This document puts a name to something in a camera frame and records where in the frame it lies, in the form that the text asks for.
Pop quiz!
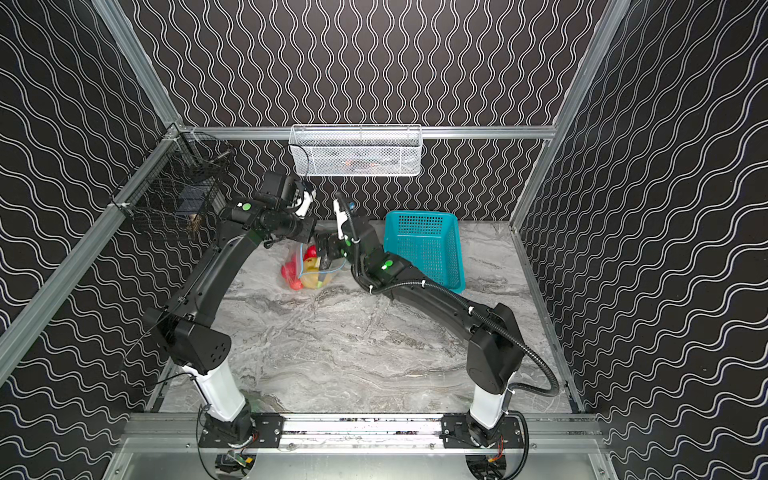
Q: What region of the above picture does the clear wall-mounted basket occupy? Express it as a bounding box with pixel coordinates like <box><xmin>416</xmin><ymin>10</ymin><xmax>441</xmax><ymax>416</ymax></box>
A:
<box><xmin>288</xmin><ymin>124</ymin><xmax>424</xmax><ymax>177</ymax></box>

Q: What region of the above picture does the dark eggplant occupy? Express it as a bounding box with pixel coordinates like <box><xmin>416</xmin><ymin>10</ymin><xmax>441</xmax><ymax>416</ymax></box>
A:
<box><xmin>318</xmin><ymin>253</ymin><xmax>333</xmax><ymax>272</ymax></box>

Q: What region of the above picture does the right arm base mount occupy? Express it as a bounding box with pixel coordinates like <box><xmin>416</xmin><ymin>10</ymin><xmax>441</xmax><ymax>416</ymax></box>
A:
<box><xmin>440</xmin><ymin>413</ymin><xmax>525</xmax><ymax>449</ymax></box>

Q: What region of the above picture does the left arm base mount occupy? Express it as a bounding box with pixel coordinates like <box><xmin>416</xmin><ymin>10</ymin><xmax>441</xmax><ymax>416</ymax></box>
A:
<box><xmin>197</xmin><ymin>413</ymin><xmax>285</xmax><ymax>448</ymax></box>

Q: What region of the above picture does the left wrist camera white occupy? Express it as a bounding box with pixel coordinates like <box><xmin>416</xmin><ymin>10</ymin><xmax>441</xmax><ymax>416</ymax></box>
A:
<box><xmin>294</xmin><ymin>190</ymin><xmax>316</xmax><ymax>218</ymax></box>

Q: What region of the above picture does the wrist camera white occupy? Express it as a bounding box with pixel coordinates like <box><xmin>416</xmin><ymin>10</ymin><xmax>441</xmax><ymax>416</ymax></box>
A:
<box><xmin>294</xmin><ymin>190</ymin><xmax>316</xmax><ymax>218</ymax></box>
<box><xmin>333</xmin><ymin>199</ymin><xmax>352</xmax><ymax>240</ymax></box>

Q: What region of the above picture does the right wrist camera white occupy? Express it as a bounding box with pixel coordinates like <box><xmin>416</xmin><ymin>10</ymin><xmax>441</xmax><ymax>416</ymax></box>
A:
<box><xmin>333</xmin><ymin>199</ymin><xmax>352</xmax><ymax>240</ymax></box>

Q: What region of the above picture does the yellow lemon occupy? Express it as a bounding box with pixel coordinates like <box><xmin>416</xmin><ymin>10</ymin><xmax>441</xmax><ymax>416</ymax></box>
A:
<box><xmin>299</xmin><ymin>268</ymin><xmax>327</xmax><ymax>290</ymax></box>

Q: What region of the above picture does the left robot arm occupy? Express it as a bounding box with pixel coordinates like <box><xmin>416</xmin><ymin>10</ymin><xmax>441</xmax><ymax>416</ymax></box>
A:
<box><xmin>143</xmin><ymin>172</ymin><xmax>316</xmax><ymax>424</ymax></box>

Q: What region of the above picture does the red tomato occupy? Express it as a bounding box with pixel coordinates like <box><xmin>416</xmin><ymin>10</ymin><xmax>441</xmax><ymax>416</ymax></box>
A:
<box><xmin>280</xmin><ymin>263</ymin><xmax>304</xmax><ymax>291</ymax></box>
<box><xmin>303</xmin><ymin>245</ymin><xmax>317</xmax><ymax>261</ymax></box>

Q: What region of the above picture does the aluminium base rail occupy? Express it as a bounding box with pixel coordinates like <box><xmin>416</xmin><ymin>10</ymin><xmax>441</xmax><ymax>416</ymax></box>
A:
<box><xmin>120</xmin><ymin>413</ymin><xmax>603</xmax><ymax>454</ymax></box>

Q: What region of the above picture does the black wire wall basket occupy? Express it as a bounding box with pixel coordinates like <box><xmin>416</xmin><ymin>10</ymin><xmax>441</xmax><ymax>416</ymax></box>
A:
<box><xmin>119</xmin><ymin>131</ymin><xmax>236</xmax><ymax>242</ymax></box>

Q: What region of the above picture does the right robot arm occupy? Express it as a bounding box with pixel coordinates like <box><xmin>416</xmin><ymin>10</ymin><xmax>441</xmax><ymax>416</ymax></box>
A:
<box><xmin>329</xmin><ymin>194</ymin><xmax>560</xmax><ymax>430</ymax></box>

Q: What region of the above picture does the clear zip top bag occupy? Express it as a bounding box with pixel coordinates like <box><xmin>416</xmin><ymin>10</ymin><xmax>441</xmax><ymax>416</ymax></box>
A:
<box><xmin>280</xmin><ymin>243</ymin><xmax>347</xmax><ymax>291</ymax></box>

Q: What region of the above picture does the brass object in basket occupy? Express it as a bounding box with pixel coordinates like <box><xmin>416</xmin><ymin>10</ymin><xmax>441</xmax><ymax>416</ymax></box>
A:
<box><xmin>186</xmin><ymin>214</ymin><xmax>203</xmax><ymax>234</ymax></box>

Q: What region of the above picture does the teal plastic basket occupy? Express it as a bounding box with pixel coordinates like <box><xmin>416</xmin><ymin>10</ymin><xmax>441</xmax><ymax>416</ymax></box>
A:
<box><xmin>383</xmin><ymin>211</ymin><xmax>465</xmax><ymax>294</ymax></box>

